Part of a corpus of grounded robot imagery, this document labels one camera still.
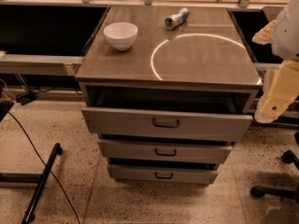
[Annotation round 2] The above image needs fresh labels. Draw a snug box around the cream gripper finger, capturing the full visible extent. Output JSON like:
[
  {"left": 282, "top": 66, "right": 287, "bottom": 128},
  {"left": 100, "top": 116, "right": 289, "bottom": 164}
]
[
  {"left": 252, "top": 21, "right": 276, "bottom": 45},
  {"left": 254, "top": 61, "right": 299, "bottom": 123}
]

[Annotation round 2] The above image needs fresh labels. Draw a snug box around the grey top drawer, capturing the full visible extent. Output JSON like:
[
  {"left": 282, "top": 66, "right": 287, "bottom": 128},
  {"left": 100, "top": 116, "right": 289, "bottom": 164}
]
[{"left": 82, "top": 106, "right": 252, "bottom": 141}]

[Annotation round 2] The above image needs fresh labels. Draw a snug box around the grey drawer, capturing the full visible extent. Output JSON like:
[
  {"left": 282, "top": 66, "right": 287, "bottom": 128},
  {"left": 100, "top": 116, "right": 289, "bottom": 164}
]
[
  {"left": 82, "top": 106, "right": 252, "bottom": 141},
  {"left": 99, "top": 139, "right": 232, "bottom": 164},
  {"left": 107, "top": 164, "right": 218, "bottom": 185}
]

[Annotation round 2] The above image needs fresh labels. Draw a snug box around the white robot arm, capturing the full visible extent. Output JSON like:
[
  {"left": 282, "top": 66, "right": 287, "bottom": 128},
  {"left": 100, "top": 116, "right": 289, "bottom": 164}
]
[{"left": 252, "top": 0, "right": 299, "bottom": 123}]

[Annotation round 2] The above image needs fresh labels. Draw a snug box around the grey drawer cabinet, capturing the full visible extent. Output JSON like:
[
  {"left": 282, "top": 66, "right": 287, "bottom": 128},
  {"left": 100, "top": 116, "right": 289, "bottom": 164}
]
[{"left": 76, "top": 6, "right": 262, "bottom": 172}]

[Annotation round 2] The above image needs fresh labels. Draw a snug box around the grey middle drawer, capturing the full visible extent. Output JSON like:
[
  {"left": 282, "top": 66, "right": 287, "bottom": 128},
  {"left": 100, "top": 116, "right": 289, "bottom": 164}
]
[{"left": 99, "top": 139, "right": 232, "bottom": 164}]

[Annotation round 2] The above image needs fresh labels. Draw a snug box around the grey bottom drawer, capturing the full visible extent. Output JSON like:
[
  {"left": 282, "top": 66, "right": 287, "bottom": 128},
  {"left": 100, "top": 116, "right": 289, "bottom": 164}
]
[{"left": 107, "top": 164, "right": 218, "bottom": 185}]

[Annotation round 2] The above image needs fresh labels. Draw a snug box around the grey office chair back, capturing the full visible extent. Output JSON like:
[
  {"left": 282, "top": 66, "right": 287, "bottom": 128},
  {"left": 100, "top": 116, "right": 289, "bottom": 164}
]
[{"left": 262, "top": 7, "right": 283, "bottom": 21}]

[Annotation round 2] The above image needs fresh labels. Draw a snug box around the black office chair base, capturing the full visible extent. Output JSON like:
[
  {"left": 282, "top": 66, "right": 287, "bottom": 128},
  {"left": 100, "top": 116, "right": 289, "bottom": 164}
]
[{"left": 247, "top": 131, "right": 299, "bottom": 203}]

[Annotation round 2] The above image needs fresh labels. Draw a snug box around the silver blue drink can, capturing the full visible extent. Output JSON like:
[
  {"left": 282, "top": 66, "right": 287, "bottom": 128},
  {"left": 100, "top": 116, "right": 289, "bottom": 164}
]
[{"left": 164, "top": 7, "right": 190, "bottom": 30}]

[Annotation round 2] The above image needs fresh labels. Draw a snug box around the white ceramic bowl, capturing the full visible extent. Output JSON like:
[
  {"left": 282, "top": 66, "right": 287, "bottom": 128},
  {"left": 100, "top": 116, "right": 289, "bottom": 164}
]
[{"left": 104, "top": 22, "right": 138, "bottom": 50}]

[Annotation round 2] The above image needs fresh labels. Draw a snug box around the black stand leg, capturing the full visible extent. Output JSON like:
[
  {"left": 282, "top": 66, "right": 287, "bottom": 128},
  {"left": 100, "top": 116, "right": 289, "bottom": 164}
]
[{"left": 21, "top": 143, "right": 63, "bottom": 224}]

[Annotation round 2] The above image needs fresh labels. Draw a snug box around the black floor cable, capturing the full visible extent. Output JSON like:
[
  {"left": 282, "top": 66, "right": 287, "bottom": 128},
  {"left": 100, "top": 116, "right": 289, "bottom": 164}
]
[{"left": 7, "top": 110, "right": 81, "bottom": 224}]

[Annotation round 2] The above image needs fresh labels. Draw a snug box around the grey desk rail left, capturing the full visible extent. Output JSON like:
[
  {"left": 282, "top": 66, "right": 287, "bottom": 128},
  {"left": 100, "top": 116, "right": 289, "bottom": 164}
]
[{"left": 0, "top": 51, "right": 83, "bottom": 76}]

